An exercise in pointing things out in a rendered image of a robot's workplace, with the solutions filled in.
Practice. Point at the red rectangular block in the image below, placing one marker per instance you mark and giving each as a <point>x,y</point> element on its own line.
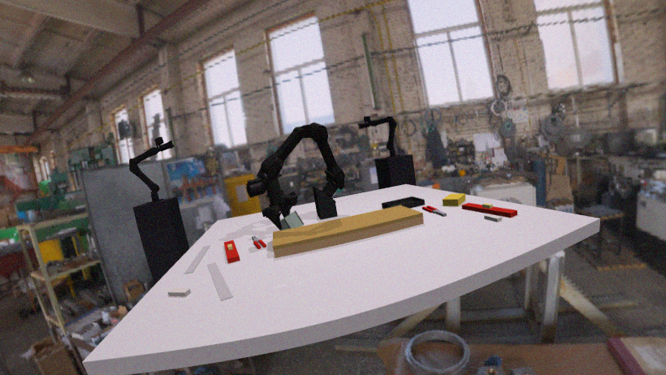
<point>486,208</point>
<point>231,251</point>

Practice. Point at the yellow rectangular block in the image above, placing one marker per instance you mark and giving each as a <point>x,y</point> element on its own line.
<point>454,199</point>

